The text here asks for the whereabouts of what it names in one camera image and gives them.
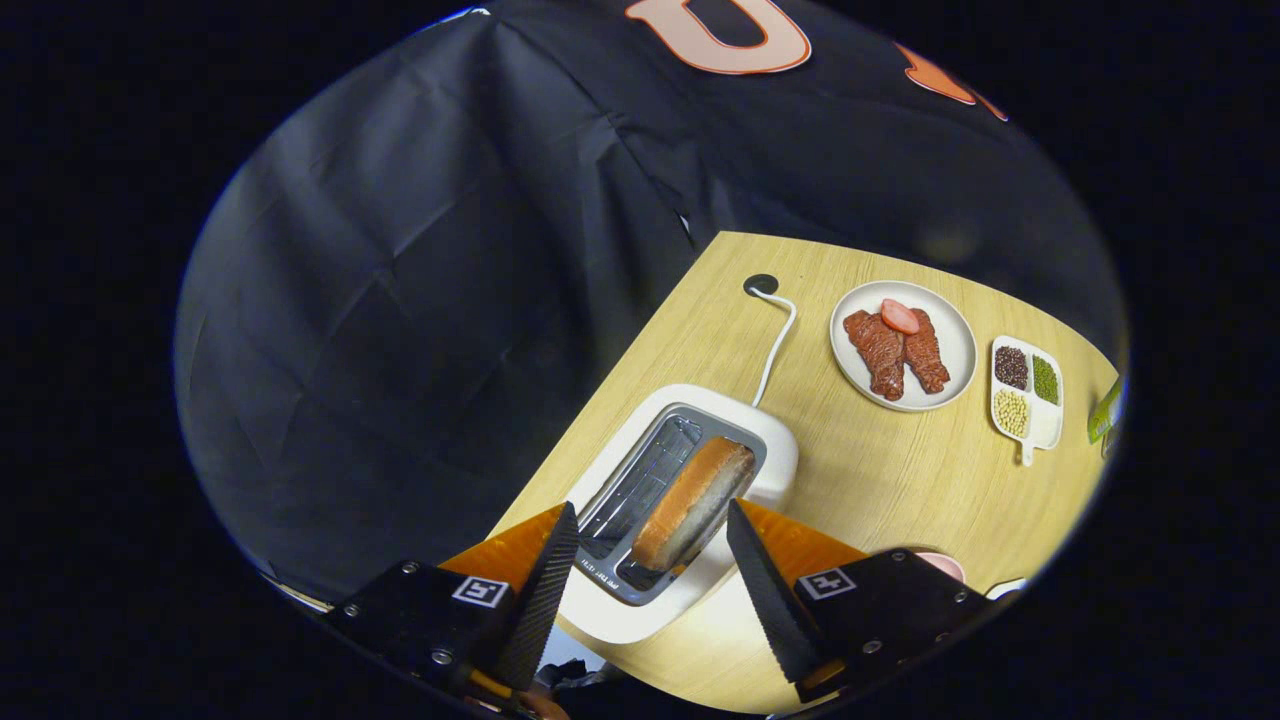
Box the white divided dish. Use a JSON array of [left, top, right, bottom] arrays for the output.
[[990, 335, 1065, 468]]

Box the black backdrop cloth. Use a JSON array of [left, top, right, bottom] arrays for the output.
[[175, 0, 1126, 611]]

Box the white toaster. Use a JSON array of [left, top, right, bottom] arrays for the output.
[[553, 384, 800, 645]]

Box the white toaster cable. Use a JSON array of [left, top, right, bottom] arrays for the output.
[[749, 287, 798, 408]]

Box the pile of yellow soybeans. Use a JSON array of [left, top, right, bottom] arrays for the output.
[[994, 389, 1031, 439]]

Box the brown meat piece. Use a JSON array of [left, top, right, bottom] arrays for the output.
[[903, 308, 952, 395], [843, 309, 907, 402]]

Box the beige round plate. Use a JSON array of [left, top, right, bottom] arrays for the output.
[[830, 280, 978, 413]]

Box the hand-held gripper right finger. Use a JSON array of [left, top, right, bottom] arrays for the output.
[[726, 498, 1001, 704]]

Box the toasted bread slice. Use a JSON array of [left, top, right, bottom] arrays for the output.
[[631, 436, 756, 573]]

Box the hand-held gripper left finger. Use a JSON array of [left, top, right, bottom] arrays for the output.
[[325, 502, 581, 701]]

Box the silver bottle with green label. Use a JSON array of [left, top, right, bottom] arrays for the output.
[[1088, 378, 1126, 446]]

